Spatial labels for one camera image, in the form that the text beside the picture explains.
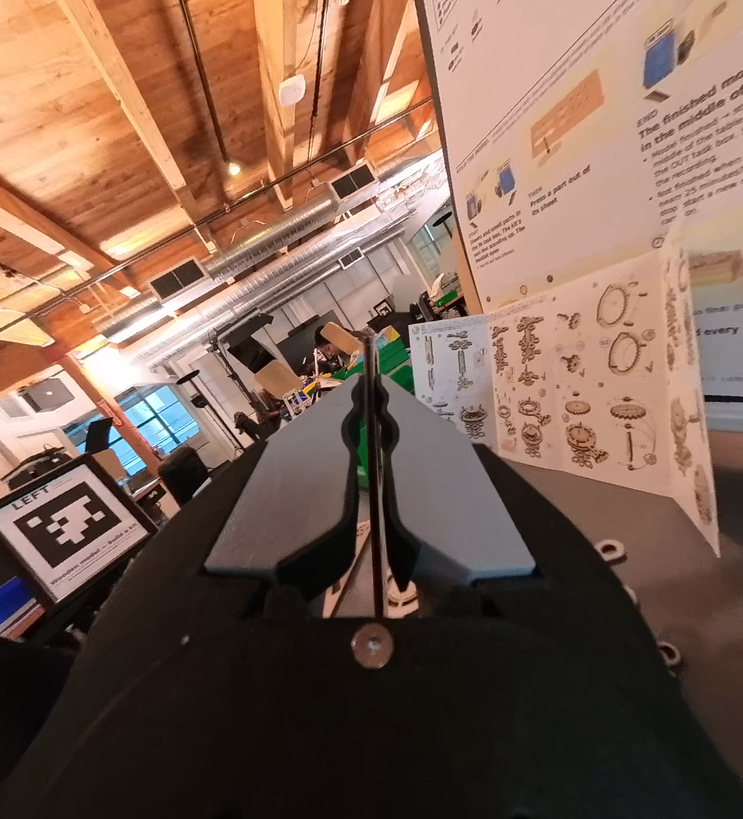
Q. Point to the pale plywood panel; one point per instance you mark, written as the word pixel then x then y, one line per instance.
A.
pixel 279 384

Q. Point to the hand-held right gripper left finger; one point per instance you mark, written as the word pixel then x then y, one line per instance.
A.
pixel 282 499

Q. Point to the wooden sheet with wheel part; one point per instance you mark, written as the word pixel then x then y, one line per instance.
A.
pixel 378 595

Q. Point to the green plastic bin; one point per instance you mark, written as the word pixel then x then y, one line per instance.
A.
pixel 364 460

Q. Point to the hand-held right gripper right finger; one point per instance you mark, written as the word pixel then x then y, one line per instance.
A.
pixel 454 505

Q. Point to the white round ceiling device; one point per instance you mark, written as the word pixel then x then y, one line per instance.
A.
pixel 293 89

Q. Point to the person's black clothing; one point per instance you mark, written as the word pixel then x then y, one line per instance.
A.
pixel 7 716

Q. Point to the black wall speaker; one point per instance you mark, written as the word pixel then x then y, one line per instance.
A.
pixel 48 395

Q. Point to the framed black-white marker sign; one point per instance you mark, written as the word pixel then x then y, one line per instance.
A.
pixel 71 524

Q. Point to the white instruction poster board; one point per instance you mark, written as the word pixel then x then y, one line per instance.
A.
pixel 576 128

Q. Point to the silver ceiling air duct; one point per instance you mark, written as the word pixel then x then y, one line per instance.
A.
pixel 269 256

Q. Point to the window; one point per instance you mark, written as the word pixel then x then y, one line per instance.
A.
pixel 135 416

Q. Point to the folded assembly instruction booklet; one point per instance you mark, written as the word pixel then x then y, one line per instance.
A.
pixel 576 390

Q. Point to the white ceiling air vent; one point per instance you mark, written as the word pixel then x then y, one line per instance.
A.
pixel 176 280
pixel 351 182

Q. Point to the black office chair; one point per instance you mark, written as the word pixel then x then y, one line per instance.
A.
pixel 183 473

